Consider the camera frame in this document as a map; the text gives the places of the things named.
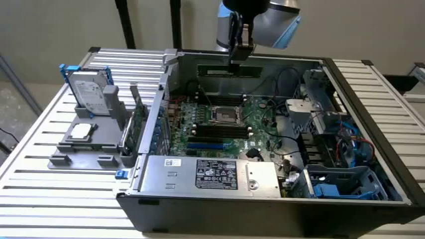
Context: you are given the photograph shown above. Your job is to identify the black open PC case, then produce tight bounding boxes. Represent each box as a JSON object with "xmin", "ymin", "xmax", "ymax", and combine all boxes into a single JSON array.
[{"xmin": 115, "ymin": 48, "xmax": 425, "ymax": 235}]

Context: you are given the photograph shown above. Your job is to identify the blue-grey disk bay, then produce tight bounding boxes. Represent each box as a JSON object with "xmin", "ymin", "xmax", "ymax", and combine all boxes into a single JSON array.
[{"xmin": 301, "ymin": 163, "xmax": 390, "ymax": 201}]

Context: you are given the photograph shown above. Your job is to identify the metal CPU socket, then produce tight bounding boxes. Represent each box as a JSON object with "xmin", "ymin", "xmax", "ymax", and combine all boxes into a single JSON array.
[{"xmin": 211, "ymin": 106, "xmax": 243, "ymax": 123}]

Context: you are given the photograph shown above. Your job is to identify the black upright post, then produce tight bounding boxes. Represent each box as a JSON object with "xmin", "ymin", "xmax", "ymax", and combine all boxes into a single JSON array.
[
  {"xmin": 169, "ymin": 0, "xmax": 184, "ymax": 51},
  {"xmin": 113, "ymin": 0, "xmax": 137, "ymax": 50}
]

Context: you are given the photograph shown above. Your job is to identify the green graphics card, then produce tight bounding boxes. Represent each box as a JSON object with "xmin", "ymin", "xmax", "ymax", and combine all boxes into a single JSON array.
[{"xmin": 120, "ymin": 84, "xmax": 149, "ymax": 156}]

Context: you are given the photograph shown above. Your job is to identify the black looped wire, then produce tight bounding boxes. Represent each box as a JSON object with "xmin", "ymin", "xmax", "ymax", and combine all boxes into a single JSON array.
[{"xmin": 273, "ymin": 66, "xmax": 303, "ymax": 99}]

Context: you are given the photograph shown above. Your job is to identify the red wire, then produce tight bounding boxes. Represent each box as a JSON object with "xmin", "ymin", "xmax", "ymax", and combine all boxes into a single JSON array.
[{"xmin": 360, "ymin": 138, "xmax": 377, "ymax": 161}]

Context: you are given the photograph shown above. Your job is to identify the grey metal drive cage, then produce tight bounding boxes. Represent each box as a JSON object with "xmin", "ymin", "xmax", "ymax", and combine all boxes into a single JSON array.
[{"xmin": 299, "ymin": 69, "xmax": 353, "ymax": 135}]

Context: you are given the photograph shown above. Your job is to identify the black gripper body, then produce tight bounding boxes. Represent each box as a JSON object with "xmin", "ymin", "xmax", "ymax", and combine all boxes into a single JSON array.
[{"xmin": 221, "ymin": 0, "xmax": 271, "ymax": 25}]

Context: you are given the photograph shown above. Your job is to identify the blue expansion slot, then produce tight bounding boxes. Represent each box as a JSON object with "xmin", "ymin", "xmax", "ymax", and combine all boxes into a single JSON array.
[{"xmin": 187, "ymin": 142, "xmax": 224, "ymax": 150}]

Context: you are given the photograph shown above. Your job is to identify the silver CPU chip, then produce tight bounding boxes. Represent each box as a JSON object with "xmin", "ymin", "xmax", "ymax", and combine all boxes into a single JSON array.
[{"xmin": 69, "ymin": 122, "xmax": 96, "ymax": 139}]

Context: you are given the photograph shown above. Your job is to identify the green motherboard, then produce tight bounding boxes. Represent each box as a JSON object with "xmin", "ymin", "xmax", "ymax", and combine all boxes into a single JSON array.
[{"xmin": 165, "ymin": 96, "xmax": 283, "ymax": 160}]

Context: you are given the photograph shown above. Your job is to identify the blue disk bracket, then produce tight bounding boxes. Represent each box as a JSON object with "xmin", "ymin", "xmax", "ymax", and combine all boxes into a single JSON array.
[{"xmin": 59, "ymin": 64, "xmax": 115, "ymax": 118}]

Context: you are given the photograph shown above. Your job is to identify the grey parts rack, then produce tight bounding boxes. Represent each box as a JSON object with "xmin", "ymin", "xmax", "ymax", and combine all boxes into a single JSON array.
[{"xmin": 47, "ymin": 86, "xmax": 141, "ymax": 171}]

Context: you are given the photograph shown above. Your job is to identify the green RAM stick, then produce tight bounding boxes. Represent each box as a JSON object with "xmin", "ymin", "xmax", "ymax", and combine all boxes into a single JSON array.
[{"xmin": 197, "ymin": 64, "xmax": 265, "ymax": 79}]

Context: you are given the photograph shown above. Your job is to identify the blue wire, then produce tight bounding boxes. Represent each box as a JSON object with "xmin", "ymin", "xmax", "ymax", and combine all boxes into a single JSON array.
[{"xmin": 337, "ymin": 119, "xmax": 361, "ymax": 172}]

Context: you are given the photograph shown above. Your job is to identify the grey box with blue edge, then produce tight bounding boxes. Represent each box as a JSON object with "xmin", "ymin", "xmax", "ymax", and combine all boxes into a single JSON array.
[{"xmin": 402, "ymin": 61, "xmax": 425, "ymax": 98}]

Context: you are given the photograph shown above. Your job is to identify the silver hard disk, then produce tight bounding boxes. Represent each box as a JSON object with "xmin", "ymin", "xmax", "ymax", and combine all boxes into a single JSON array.
[{"xmin": 68, "ymin": 72, "xmax": 112, "ymax": 117}]

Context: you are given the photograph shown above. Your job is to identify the grey power supply unit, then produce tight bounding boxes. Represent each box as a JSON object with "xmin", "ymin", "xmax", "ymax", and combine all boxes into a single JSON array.
[{"xmin": 139, "ymin": 155, "xmax": 284, "ymax": 199}]

